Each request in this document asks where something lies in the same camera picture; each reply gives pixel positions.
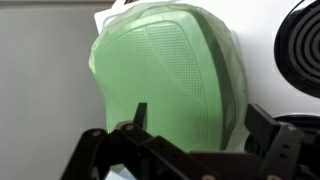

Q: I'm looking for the black coil burner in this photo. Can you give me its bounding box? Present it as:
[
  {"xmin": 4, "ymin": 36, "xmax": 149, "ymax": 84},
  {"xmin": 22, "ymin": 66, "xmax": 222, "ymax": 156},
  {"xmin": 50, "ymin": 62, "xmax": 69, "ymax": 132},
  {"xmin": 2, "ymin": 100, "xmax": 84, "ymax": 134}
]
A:
[
  {"xmin": 273, "ymin": 113, "xmax": 320, "ymax": 134},
  {"xmin": 273, "ymin": 0, "xmax": 320, "ymax": 99}
]

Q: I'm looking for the white electric stove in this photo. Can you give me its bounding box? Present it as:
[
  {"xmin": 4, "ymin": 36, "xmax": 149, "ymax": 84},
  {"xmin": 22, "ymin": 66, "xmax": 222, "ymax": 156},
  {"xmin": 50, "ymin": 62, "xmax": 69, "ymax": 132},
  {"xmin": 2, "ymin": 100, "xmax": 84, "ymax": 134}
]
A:
[{"xmin": 93, "ymin": 0, "xmax": 320, "ymax": 180}]

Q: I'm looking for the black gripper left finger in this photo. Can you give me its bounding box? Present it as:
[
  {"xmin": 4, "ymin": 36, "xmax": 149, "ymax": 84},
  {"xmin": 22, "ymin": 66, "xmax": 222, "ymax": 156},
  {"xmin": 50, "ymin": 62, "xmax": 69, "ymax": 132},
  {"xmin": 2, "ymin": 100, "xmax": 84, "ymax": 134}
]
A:
[{"xmin": 60, "ymin": 102, "xmax": 218, "ymax": 180}]

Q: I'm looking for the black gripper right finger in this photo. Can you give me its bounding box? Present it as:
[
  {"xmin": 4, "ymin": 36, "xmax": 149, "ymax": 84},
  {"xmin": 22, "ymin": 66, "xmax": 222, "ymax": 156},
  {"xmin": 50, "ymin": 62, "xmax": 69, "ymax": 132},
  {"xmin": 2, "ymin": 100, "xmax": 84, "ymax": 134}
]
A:
[{"xmin": 244, "ymin": 103, "xmax": 320, "ymax": 180}]

